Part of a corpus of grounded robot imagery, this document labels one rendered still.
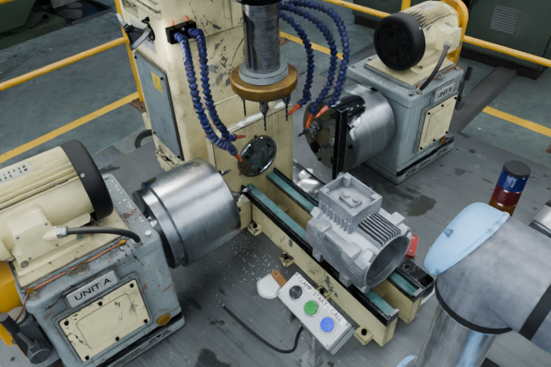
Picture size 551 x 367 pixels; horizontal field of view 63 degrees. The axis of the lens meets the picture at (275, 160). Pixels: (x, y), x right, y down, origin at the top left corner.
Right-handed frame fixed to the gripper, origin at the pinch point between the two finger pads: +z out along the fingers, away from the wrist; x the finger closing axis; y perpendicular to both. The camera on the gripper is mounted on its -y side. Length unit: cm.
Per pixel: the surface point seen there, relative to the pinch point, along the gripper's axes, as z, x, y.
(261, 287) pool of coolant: 38, 37, -27
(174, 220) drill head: 28, 21, -60
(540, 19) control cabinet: -162, 263, 104
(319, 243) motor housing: 14.6, 24.2, -25.8
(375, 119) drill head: -20, 55, -23
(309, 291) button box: 19.7, 5.7, -28.5
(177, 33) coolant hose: -8, 39, -85
